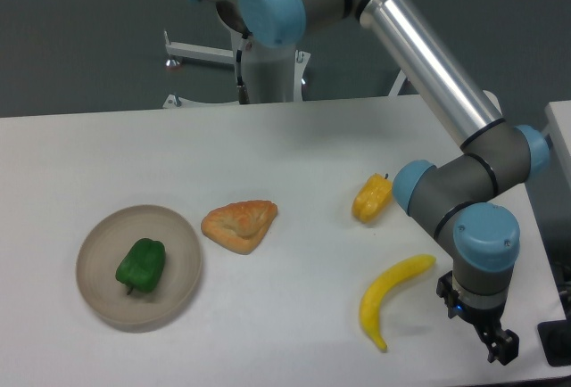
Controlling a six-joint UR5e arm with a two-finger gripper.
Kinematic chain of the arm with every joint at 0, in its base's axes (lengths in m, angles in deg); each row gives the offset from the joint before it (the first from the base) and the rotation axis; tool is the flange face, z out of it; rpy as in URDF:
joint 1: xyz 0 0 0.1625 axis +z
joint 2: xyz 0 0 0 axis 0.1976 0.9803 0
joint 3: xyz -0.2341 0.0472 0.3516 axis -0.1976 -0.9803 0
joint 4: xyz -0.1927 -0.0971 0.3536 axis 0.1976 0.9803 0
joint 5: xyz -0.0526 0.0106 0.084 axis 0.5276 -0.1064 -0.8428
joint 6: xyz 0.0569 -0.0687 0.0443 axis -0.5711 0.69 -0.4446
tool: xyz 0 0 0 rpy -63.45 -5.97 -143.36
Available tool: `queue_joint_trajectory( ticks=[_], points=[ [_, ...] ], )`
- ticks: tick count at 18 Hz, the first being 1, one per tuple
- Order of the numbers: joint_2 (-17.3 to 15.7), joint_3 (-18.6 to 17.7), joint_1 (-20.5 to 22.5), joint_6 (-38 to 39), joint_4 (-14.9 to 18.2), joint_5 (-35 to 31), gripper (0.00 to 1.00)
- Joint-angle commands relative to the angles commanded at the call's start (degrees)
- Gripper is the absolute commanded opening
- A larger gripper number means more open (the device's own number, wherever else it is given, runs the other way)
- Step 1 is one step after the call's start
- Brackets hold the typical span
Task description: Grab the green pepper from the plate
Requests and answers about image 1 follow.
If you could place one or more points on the white side table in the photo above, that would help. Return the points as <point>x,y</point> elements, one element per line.
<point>558,115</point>

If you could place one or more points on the yellow banana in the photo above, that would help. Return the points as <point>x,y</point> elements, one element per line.
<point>373,298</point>

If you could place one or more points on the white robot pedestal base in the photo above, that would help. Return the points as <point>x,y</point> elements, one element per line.
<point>262,75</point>

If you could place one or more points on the triangular baked pastry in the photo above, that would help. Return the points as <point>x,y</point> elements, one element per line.
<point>240,226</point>

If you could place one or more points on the yellow bell pepper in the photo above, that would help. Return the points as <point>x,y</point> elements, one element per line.
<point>372,198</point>

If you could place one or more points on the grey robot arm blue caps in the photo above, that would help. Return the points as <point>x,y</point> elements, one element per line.
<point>452,203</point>

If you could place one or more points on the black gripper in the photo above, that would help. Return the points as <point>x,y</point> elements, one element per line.
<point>484,313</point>

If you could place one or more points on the black device at table edge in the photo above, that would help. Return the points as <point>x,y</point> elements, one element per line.
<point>555,340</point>

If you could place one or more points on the green bell pepper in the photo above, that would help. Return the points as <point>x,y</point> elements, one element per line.
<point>141,269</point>

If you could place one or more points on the beige round plate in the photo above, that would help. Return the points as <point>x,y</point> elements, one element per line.
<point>108,243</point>

